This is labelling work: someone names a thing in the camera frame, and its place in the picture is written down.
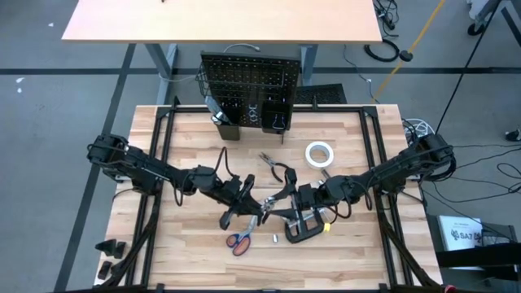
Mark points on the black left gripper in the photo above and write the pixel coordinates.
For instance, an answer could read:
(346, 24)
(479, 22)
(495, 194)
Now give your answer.
(234, 193)

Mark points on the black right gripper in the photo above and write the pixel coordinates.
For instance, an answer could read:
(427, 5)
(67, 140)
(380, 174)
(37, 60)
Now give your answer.
(306, 197)

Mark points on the black C-clamp silver screw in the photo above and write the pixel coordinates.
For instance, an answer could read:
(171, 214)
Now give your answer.
(313, 234)

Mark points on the grey torpedo level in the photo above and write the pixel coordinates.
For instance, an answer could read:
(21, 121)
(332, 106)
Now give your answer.
(213, 106)

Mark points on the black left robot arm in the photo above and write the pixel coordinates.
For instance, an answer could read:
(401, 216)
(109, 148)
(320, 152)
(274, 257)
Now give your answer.
(142, 171)

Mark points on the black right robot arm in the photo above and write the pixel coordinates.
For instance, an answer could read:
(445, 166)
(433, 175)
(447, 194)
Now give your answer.
(386, 173)

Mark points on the silver peg hook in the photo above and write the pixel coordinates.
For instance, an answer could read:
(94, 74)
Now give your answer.
(252, 106)
(252, 118)

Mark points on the dark short metal bar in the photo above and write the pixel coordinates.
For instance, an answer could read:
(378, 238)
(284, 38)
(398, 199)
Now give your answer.
(325, 174)

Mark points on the white tape roll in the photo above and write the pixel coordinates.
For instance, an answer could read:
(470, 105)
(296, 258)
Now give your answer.
(308, 154)

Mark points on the silver U-shaped hook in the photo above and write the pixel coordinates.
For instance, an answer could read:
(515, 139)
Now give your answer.
(278, 129)

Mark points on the tall black pegboard bin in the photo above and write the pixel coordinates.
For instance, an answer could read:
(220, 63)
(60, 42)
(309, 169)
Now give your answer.
(228, 132)

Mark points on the wide black pegboard bin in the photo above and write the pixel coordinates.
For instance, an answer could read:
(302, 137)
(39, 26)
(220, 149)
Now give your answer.
(266, 126)

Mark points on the black perforated mat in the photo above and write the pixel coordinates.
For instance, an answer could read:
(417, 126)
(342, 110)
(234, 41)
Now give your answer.
(325, 94)

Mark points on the black metal pegboard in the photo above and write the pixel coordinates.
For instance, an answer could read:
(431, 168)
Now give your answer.
(244, 73)

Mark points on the white printed box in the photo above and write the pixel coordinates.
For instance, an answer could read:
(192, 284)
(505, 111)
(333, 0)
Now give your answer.
(460, 228)

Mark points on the light wooden desk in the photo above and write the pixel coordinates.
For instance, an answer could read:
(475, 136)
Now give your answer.
(224, 20)

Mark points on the red knob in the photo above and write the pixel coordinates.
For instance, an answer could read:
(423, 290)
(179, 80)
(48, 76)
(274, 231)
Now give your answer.
(449, 289)

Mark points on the black round puck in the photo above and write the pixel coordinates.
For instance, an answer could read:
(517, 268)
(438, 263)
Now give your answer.
(406, 55)

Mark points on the black equipment cart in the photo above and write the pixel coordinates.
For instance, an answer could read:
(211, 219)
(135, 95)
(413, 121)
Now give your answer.
(488, 258)

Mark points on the black aluminium table frame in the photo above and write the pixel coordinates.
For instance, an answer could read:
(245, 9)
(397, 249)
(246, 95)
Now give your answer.
(187, 109)

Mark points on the black plastic bracket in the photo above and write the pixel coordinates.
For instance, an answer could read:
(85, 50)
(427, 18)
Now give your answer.
(106, 247)
(104, 269)
(120, 250)

